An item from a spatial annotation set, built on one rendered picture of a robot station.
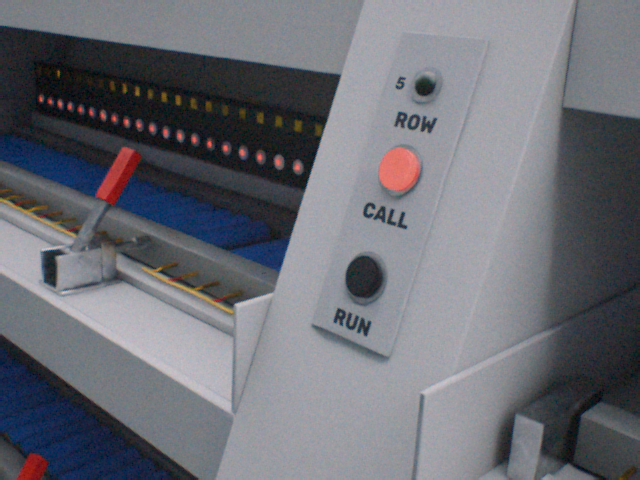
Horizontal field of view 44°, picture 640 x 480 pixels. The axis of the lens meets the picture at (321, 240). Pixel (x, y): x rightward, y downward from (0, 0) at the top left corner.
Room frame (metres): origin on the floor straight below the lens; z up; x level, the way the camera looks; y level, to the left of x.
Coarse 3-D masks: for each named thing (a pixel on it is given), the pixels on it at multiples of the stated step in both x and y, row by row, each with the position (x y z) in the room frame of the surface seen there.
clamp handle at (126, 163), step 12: (120, 156) 0.48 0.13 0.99; (132, 156) 0.47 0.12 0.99; (120, 168) 0.47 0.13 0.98; (132, 168) 0.48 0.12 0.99; (108, 180) 0.47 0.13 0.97; (120, 180) 0.47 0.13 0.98; (108, 192) 0.47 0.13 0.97; (120, 192) 0.47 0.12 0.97; (96, 204) 0.47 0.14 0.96; (108, 204) 0.47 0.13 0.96; (96, 216) 0.47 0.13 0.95; (84, 228) 0.47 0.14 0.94; (96, 228) 0.47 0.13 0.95; (84, 240) 0.46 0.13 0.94; (72, 252) 0.47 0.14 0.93
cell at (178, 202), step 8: (168, 200) 0.60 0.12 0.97; (176, 200) 0.60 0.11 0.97; (184, 200) 0.60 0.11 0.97; (192, 200) 0.61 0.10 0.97; (128, 208) 0.57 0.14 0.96; (136, 208) 0.57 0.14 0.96; (144, 208) 0.58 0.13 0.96; (152, 208) 0.58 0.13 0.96; (160, 208) 0.58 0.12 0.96; (168, 208) 0.59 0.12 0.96
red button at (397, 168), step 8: (392, 152) 0.30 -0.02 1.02; (400, 152) 0.30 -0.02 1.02; (408, 152) 0.30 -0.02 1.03; (384, 160) 0.30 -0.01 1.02; (392, 160) 0.30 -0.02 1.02; (400, 160) 0.30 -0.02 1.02; (408, 160) 0.30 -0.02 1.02; (384, 168) 0.30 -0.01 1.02; (392, 168) 0.30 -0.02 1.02; (400, 168) 0.30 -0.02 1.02; (408, 168) 0.30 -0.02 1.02; (384, 176) 0.30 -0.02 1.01; (392, 176) 0.30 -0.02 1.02; (400, 176) 0.30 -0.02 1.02; (408, 176) 0.30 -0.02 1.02; (384, 184) 0.30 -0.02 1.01; (392, 184) 0.30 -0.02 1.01; (400, 184) 0.30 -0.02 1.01; (408, 184) 0.30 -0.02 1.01
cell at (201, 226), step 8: (232, 216) 0.56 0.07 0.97; (240, 216) 0.57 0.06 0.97; (192, 224) 0.54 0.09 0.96; (200, 224) 0.54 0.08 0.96; (208, 224) 0.54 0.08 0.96; (216, 224) 0.55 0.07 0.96; (224, 224) 0.55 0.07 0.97; (232, 224) 0.56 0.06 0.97; (184, 232) 0.53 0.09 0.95; (192, 232) 0.53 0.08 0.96
